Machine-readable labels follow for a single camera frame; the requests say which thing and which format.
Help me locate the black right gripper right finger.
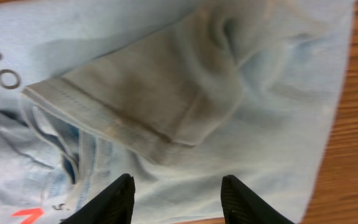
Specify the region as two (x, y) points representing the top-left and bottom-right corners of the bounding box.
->
(221, 175), (294, 224)

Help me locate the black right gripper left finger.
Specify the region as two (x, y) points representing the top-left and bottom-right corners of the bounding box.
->
(60, 174), (135, 224)

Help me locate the light blue t-shirt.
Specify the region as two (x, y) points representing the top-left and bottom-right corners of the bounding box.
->
(0, 0), (355, 223)

